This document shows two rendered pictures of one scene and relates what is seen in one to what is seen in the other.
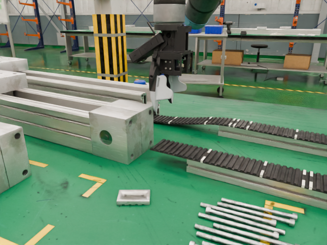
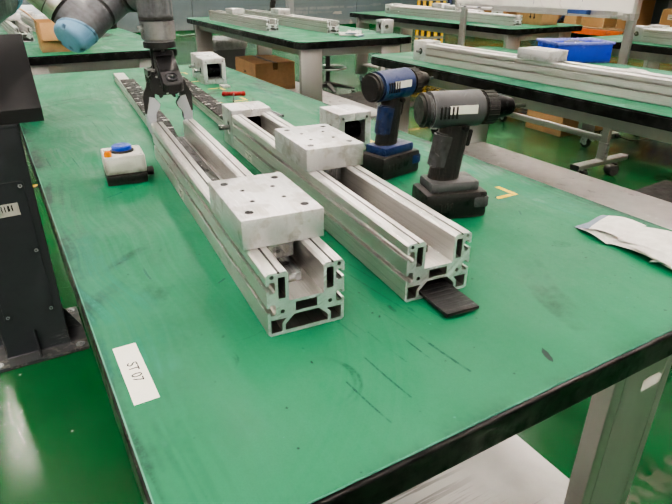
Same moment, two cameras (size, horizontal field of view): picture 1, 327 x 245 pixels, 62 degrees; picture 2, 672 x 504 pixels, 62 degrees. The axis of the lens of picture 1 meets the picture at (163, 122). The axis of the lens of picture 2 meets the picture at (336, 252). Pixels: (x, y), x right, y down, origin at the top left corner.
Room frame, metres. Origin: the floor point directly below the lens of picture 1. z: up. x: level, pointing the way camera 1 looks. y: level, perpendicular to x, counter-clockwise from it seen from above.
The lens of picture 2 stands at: (1.55, 1.11, 1.17)
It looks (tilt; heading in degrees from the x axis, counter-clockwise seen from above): 26 degrees down; 216
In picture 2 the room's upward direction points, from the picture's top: straight up
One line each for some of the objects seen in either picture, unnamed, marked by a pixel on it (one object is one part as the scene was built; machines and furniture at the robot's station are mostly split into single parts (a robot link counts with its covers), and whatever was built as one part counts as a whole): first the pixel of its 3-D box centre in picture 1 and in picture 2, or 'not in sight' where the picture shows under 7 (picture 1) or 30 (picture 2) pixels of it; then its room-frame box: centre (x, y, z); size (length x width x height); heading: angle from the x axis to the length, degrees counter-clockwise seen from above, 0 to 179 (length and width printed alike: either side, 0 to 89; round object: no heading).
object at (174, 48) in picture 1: (171, 50); (161, 68); (0.69, -0.02, 0.97); 0.09 x 0.08 x 0.12; 62
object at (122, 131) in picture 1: (126, 128); (242, 125); (0.54, 0.08, 0.83); 0.12 x 0.09 x 0.10; 152
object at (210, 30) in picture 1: (188, 60); not in sight; (3.81, -0.34, 0.50); 1.03 x 0.55 x 1.01; 79
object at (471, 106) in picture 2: not in sight; (468, 153); (0.63, 0.73, 0.89); 0.20 x 0.08 x 0.22; 140
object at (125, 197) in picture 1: (134, 197); not in sight; (0.36, 0.05, 0.78); 0.05 x 0.03 x 0.01; 91
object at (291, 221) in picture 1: (254, 212); not in sight; (0.32, -0.13, 0.78); 0.11 x 0.01 x 0.01; 65
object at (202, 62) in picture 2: not in sight; (208, 70); (-0.03, -0.67, 0.83); 0.11 x 0.10 x 0.10; 154
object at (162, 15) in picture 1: (170, 15); (156, 31); (0.69, -0.02, 1.05); 0.08 x 0.08 x 0.05
